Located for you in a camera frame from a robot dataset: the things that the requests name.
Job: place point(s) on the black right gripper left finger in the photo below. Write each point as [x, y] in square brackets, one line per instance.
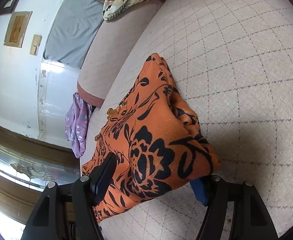
[64, 211]

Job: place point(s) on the orange black floral garment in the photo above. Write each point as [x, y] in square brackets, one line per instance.
[156, 139]

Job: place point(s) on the beige wall switch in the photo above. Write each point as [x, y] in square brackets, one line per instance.
[35, 44]

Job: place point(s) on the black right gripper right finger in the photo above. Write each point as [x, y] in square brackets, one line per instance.
[250, 218]

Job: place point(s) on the grey pillow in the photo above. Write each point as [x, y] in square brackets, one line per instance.
[73, 31]

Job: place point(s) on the wooden glass-panel wardrobe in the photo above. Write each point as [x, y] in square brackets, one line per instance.
[27, 166]

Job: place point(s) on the wooden wall frame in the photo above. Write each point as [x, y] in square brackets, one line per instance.
[16, 28]

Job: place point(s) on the beige quilted bed cover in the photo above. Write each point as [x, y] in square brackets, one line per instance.
[232, 61]

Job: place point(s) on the purple floral garment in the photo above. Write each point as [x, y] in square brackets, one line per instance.
[77, 120]

